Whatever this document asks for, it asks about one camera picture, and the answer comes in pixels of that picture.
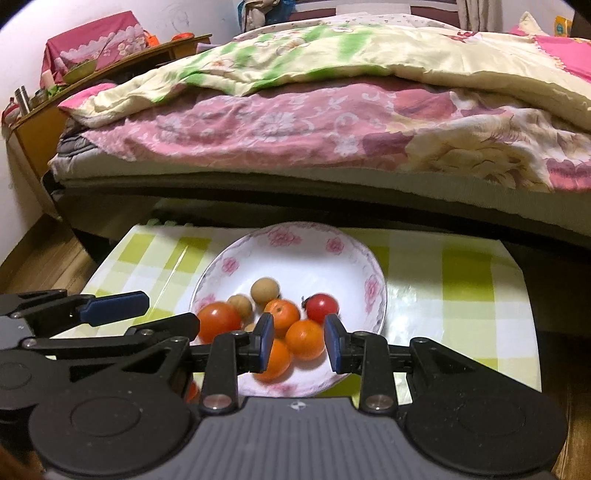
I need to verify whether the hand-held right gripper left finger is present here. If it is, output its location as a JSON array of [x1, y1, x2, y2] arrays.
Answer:
[[119, 313, 276, 413]]

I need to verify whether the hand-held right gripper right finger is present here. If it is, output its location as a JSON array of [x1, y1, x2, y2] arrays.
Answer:
[[322, 314, 481, 413]]

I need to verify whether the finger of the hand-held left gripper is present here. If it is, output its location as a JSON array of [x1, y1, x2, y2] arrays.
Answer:
[[0, 289, 151, 326], [21, 312, 201, 370]]

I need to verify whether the orange mandarin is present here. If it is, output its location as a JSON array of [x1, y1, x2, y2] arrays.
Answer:
[[263, 299, 301, 340], [254, 338, 293, 382], [285, 319, 326, 361]]

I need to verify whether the red cherry tomato with stem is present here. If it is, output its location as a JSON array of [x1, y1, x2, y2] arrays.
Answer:
[[301, 294, 341, 324]]

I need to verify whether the large red tomato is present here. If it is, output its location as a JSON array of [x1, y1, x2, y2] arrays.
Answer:
[[198, 302, 243, 344]]

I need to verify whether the white floral rim plate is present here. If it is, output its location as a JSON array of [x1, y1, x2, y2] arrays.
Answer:
[[190, 222, 387, 398]]

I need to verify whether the green white checkered tablecloth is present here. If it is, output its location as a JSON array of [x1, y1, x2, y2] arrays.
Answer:
[[51, 224, 542, 408]]

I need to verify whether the bed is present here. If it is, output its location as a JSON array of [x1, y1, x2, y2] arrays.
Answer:
[[41, 0, 591, 259]]

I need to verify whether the wooden bedside desk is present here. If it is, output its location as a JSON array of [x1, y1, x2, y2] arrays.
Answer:
[[2, 33, 214, 221]]

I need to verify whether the pink floral blanket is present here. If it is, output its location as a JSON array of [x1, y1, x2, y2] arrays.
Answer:
[[48, 80, 591, 195]]

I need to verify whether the green bowl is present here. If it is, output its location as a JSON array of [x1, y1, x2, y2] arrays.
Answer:
[[62, 59, 99, 85]]

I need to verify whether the pink lace-trimmed cloth cover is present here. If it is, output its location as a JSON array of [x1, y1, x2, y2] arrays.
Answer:
[[41, 11, 149, 85]]

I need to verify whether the cream green floral quilt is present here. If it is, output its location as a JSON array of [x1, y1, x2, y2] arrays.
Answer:
[[58, 21, 591, 139]]

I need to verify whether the window curtain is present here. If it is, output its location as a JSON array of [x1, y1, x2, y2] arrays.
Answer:
[[457, 0, 505, 31]]

